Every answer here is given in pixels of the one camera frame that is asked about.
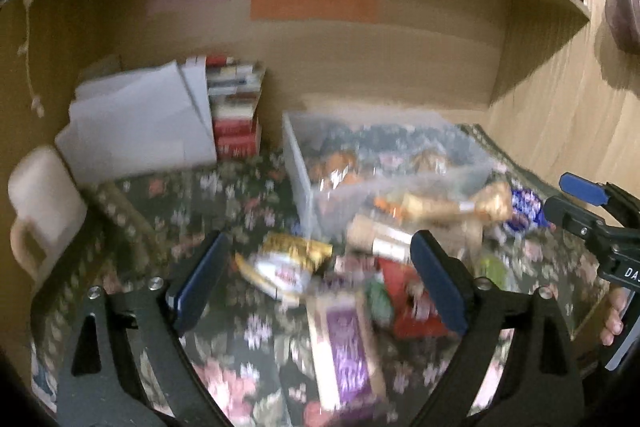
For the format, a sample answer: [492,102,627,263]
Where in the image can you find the white ceramic mug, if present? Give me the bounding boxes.
[8,145,88,286]

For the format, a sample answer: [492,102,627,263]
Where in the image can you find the blue snack bag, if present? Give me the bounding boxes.
[503,188,550,236]

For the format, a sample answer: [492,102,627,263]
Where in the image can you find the red cartoon snack packet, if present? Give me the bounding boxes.
[366,257,450,340]

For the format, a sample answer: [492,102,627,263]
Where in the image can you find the person's right hand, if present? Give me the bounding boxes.
[600,286,628,347]

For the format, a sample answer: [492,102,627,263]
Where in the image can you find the purple cracker packet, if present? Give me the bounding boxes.
[306,289,387,418]

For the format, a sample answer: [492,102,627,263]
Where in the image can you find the biscuit packet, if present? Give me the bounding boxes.
[373,182,513,223]

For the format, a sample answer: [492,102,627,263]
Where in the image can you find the green jelly cup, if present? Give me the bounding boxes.
[474,254,508,289]

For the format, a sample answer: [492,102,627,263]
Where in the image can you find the orange sticky note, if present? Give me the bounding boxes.
[250,0,380,24]

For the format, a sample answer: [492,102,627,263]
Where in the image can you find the golden pastry packet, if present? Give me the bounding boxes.
[308,150,363,192]

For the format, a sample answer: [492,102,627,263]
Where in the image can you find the white folded papers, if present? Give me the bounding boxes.
[55,56,217,185]

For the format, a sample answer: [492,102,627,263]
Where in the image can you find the long bread roll packet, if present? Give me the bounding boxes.
[345,215,483,265]

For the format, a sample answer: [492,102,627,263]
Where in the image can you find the gold snack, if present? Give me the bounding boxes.
[234,232,333,307]

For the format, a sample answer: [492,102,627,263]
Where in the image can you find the stack of books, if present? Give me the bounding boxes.
[205,55,266,160]

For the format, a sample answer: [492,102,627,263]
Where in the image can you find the floral dark green tablecloth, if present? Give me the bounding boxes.
[30,124,608,426]

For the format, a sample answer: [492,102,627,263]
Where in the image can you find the clear plastic storage box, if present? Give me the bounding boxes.
[282,106,496,239]

